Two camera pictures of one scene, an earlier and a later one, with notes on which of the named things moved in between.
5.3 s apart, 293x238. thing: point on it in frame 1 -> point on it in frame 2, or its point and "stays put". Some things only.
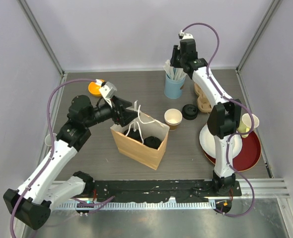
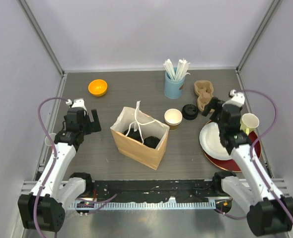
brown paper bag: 146,154 stays put
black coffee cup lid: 134,135 stays put
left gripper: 125,115 -> 93,126
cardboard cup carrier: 203,102 stays put
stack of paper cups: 173,117 stays put
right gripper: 175,50 -> 212,105
